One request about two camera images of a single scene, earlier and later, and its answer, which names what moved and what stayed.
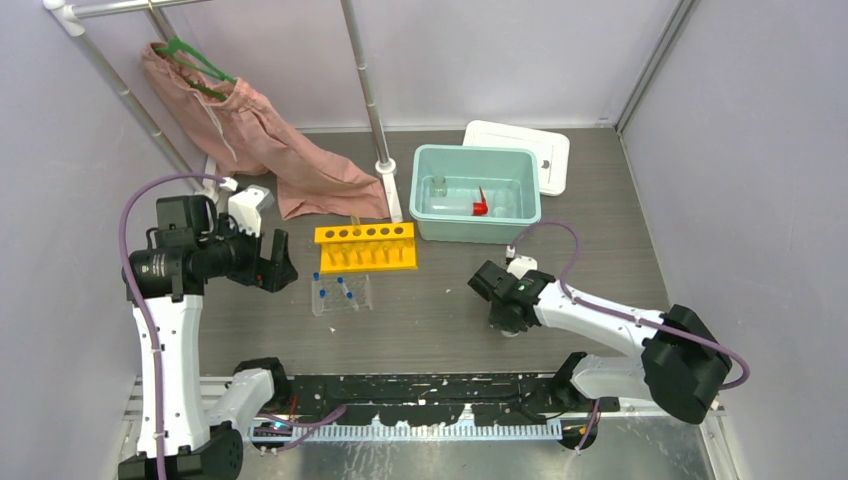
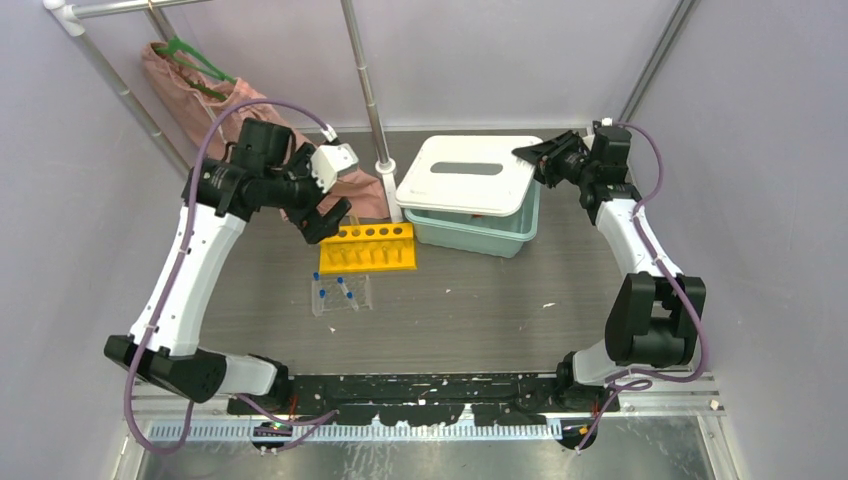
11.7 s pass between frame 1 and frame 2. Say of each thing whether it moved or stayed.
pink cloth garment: stayed
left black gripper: moved
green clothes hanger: stayed
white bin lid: moved
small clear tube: stayed
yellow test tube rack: stayed
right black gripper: moved
